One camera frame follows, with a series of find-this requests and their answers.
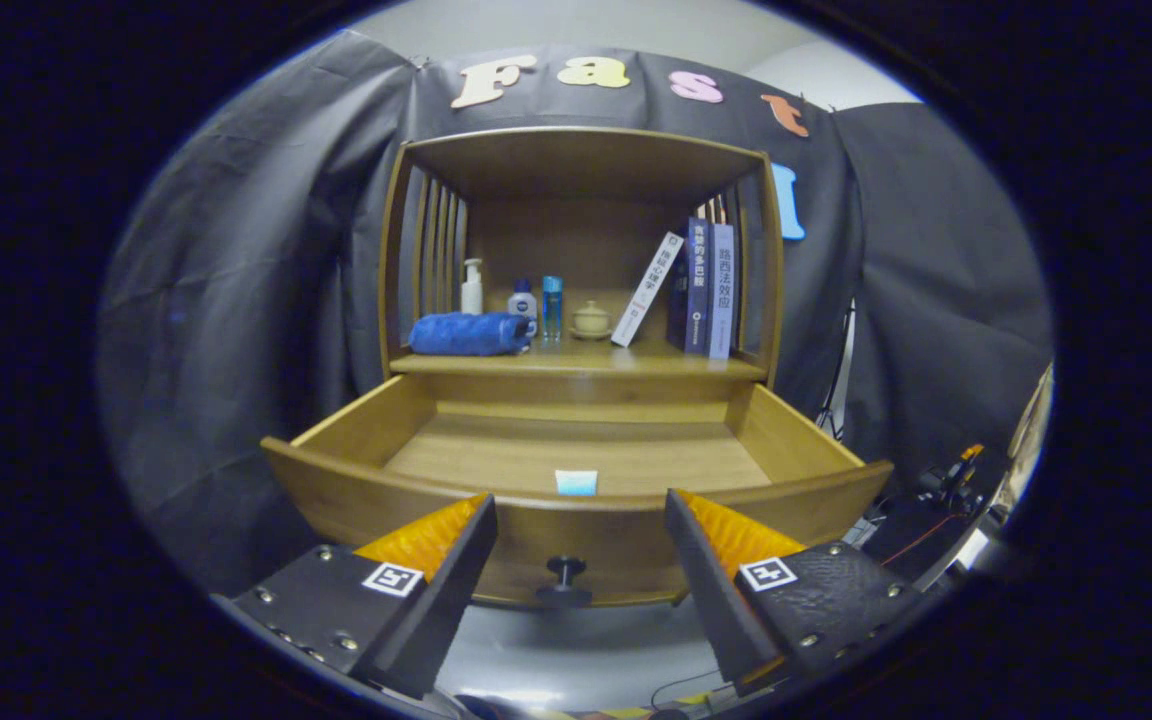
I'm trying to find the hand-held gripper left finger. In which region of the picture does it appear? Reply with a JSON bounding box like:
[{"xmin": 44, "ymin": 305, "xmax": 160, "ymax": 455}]
[{"xmin": 211, "ymin": 492, "xmax": 500, "ymax": 701}]

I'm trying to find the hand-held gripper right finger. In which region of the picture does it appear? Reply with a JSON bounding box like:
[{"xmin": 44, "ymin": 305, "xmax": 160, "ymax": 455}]
[{"xmin": 664, "ymin": 488, "xmax": 932, "ymax": 698}]

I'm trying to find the wooden countertop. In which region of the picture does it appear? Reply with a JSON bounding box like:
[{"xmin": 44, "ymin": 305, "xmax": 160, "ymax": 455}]
[{"xmin": 391, "ymin": 335, "xmax": 769, "ymax": 383}]

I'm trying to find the wooden cabinet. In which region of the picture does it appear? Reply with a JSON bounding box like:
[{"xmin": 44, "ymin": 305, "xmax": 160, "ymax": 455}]
[{"xmin": 378, "ymin": 125, "xmax": 785, "ymax": 401}]

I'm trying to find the black tripod stand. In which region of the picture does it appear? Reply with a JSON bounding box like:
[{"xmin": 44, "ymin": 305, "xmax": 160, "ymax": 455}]
[{"xmin": 816, "ymin": 300, "xmax": 857, "ymax": 441}]

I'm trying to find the blue folded towel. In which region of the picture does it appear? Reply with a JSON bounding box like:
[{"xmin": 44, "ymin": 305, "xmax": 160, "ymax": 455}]
[{"xmin": 408, "ymin": 312, "xmax": 537, "ymax": 357}]

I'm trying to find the black device with orange parts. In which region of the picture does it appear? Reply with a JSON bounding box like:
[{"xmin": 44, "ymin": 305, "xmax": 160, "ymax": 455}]
[{"xmin": 861, "ymin": 445, "xmax": 1012, "ymax": 591}]

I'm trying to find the beige lidded teacup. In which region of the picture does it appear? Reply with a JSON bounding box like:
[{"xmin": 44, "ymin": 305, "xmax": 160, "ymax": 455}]
[{"xmin": 570, "ymin": 300, "xmax": 613, "ymax": 341}]

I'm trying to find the light purple book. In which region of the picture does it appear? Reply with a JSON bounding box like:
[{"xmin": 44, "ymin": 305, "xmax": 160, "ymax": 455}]
[{"xmin": 707, "ymin": 222, "xmax": 737, "ymax": 361}]

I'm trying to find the dark blue book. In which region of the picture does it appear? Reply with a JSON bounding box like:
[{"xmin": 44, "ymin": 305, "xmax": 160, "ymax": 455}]
[{"xmin": 666, "ymin": 218, "xmax": 712, "ymax": 355}]

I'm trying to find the white book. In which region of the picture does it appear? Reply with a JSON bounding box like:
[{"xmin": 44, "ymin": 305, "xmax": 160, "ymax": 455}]
[{"xmin": 611, "ymin": 232, "xmax": 685, "ymax": 349}]

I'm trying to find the black backdrop cloth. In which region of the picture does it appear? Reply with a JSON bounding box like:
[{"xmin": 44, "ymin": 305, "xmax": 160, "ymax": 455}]
[{"xmin": 96, "ymin": 30, "xmax": 1055, "ymax": 601}]

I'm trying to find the beige bag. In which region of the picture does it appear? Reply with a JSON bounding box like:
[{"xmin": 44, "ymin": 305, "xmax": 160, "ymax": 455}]
[{"xmin": 1006, "ymin": 365, "xmax": 1055, "ymax": 501}]

